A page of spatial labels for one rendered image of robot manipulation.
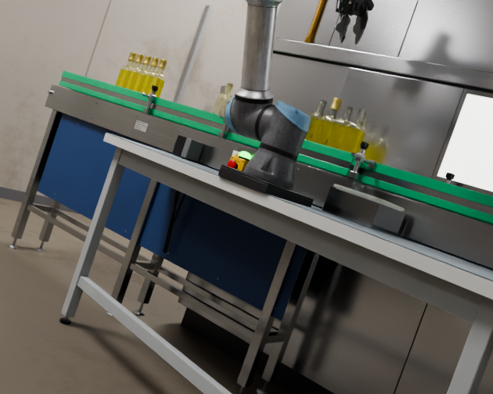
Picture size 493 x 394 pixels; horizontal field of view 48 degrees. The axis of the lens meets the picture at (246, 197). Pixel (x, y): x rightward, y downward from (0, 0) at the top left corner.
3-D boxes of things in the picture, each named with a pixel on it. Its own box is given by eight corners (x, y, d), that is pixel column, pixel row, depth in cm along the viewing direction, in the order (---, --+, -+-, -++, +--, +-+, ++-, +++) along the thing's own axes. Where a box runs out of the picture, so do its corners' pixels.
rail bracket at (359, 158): (368, 184, 196) (381, 150, 195) (349, 175, 182) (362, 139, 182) (361, 181, 198) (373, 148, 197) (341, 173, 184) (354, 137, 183)
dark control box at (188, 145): (197, 163, 227) (204, 143, 227) (185, 159, 221) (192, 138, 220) (183, 158, 232) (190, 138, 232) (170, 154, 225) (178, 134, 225)
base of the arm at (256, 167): (262, 180, 154) (275, 146, 153) (233, 168, 166) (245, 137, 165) (300, 194, 163) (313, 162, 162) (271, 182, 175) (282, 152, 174)
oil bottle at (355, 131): (349, 180, 208) (368, 126, 207) (342, 177, 204) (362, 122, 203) (336, 176, 212) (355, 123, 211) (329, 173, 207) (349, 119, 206)
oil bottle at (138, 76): (138, 112, 279) (156, 59, 278) (130, 109, 274) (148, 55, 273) (131, 110, 282) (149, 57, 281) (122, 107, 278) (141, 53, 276)
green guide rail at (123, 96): (347, 176, 192) (355, 154, 191) (347, 176, 191) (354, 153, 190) (59, 85, 293) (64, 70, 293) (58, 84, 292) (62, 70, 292)
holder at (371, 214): (402, 238, 184) (410, 215, 184) (371, 228, 162) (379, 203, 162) (357, 221, 194) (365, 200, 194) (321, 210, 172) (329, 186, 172)
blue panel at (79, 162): (304, 320, 211) (343, 213, 209) (281, 320, 196) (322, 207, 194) (64, 196, 303) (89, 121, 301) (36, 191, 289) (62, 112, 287)
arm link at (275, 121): (284, 150, 155) (302, 105, 154) (248, 137, 163) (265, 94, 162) (305, 160, 165) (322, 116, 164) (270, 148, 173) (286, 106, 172)
